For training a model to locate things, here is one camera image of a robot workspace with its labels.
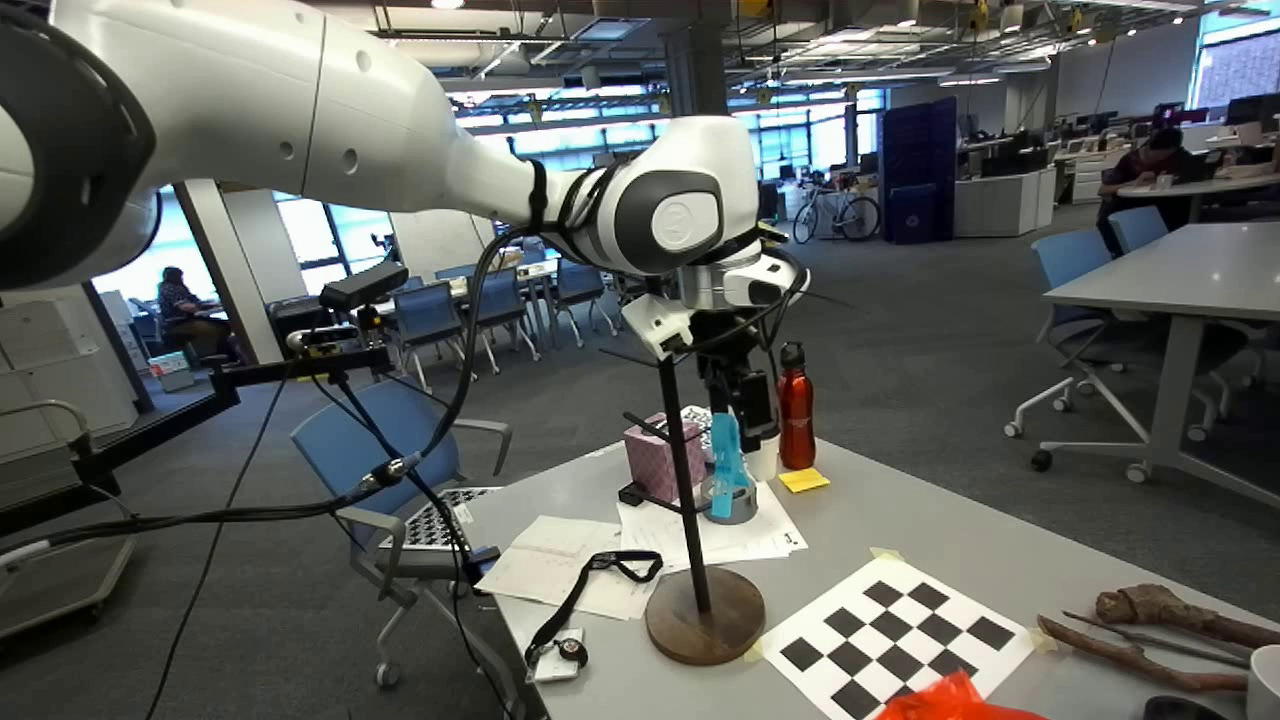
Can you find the pink tissue box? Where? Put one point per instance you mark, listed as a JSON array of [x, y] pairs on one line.
[[644, 463]]

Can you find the checkered calibration board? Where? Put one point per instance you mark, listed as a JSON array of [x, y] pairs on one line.
[[443, 521]]

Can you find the blue office chair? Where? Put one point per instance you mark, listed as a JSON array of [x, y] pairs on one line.
[[582, 284], [427, 313], [367, 446], [501, 303], [1072, 261], [1138, 231]]

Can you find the white low cabinet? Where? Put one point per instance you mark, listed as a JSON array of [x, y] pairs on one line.
[[1000, 200]]

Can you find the black white checkerboard sheet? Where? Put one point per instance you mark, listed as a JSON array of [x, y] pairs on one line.
[[907, 640]]

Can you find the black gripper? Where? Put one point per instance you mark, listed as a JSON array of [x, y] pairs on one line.
[[733, 355]]

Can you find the white badge card with reel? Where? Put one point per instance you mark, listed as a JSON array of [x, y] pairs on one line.
[[569, 655]]

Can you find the black camera boom stand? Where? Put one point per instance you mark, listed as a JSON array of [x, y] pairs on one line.
[[293, 370]]

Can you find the white side cabinet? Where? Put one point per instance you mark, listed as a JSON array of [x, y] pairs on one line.
[[53, 372]]

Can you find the black pole wooden base stand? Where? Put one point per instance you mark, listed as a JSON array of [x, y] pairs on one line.
[[707, 620]]

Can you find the seated person dark clothes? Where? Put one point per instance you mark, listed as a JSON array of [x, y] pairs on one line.
[[1153, 166]]

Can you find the large white printed paper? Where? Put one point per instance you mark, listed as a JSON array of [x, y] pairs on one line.
[[545, 561]]

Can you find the red water bottle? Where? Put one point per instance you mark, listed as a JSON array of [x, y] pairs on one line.
[[797, 423]]

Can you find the small black object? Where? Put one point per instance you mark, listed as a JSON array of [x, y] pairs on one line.
[[634, 492]]

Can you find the white round cup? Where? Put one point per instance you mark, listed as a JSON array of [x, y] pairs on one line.
[[1264, 680]]

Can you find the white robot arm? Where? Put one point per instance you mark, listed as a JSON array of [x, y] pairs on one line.
[[267, 93]]

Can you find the light blue plastic peg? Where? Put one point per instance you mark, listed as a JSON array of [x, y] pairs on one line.
[[726, 467]]

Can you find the white handwritten paper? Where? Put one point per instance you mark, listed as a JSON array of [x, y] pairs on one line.
[[782, 542]]

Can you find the yellow sticky notes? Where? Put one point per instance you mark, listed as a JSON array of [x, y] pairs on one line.
[[805, 480]]

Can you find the grey floor plate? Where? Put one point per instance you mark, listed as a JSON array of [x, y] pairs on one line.
[[63, 595]]

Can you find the black stereo camera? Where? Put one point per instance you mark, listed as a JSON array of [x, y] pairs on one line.
[[360, 284]]

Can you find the orange plastic bag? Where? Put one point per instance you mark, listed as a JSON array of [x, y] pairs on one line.
[[955, 705]]

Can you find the grey office table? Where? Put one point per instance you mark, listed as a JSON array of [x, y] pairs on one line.
[[1200, 266]]

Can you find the seated person by window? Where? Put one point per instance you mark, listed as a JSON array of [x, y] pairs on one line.
[[185, 313]]

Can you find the dark blue cabinet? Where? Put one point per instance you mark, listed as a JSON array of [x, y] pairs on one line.
[[917, 174]]

